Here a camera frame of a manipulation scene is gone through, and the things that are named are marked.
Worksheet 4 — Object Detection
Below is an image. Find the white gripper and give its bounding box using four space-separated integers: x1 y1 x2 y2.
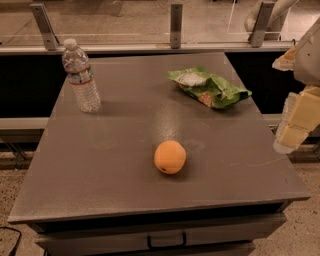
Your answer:
272 17 320 154

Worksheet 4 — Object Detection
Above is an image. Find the green rice chip bag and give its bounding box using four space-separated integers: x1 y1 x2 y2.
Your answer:
167 67 252 109

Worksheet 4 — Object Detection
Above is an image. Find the orange fruit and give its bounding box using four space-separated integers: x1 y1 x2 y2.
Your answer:
154 140 186 175

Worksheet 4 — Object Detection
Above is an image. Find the grey cabinet drawer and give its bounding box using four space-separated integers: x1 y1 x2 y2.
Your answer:
35 213 286 256

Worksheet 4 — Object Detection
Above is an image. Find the clear plastic water bottle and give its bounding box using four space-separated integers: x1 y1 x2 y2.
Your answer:
62 38 101 113

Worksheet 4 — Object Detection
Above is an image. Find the right metal rail bracket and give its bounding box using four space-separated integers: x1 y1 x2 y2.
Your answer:
248 0 275 48

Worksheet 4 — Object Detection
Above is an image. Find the metal rail bracket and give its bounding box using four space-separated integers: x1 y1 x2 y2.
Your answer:
248 0 275 48
170 4 183 49
30 3 59 51

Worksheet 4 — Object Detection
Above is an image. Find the middle metal rail bracket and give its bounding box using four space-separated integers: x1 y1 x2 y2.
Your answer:
170 4 183 49

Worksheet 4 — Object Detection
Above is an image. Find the black drawer handle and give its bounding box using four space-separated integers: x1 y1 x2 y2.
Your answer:
147 232 187 250

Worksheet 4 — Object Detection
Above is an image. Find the left metal rail bracket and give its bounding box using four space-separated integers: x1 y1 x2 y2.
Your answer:
30 3 59 51

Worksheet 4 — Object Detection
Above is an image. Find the metal window rail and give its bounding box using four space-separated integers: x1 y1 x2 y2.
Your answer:
0 40 298 56

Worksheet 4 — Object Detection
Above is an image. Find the black floor cable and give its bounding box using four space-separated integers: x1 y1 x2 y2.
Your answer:
0 226 23 256

